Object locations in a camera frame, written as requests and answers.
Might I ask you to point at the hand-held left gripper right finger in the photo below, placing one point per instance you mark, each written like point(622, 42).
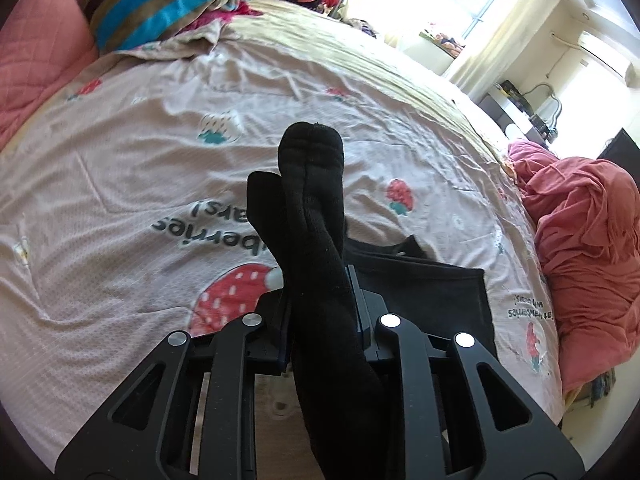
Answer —
point(370, 325)

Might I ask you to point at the pink quilted pillow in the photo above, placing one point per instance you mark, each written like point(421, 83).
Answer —
point(35, 60)

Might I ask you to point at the striped pillow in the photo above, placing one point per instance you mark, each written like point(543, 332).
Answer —
point(150, 5)

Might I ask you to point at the black sock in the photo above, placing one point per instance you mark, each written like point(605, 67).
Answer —
point(262, 205)
point(320, 260)

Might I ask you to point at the strawberry print bed sheet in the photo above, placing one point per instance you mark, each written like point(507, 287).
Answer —
point(150, 150)

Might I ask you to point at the black screen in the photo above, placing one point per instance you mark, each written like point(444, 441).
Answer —
point(622, 145)

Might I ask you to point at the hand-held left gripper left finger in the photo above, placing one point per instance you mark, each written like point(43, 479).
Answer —
point(270, 330)

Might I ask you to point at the colourful small object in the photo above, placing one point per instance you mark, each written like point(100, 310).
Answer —
point(445, 42)

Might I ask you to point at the cluttered white desk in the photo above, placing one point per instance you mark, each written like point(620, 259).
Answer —
point(520, 110)

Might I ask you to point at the crumpled pink-red blanket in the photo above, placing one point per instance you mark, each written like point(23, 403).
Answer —
point(590, 240)

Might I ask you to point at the cream curtain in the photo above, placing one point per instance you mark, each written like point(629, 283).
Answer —
point(500, 50)

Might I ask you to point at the white air conditioner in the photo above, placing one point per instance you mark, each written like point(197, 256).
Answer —
point(600, 50)

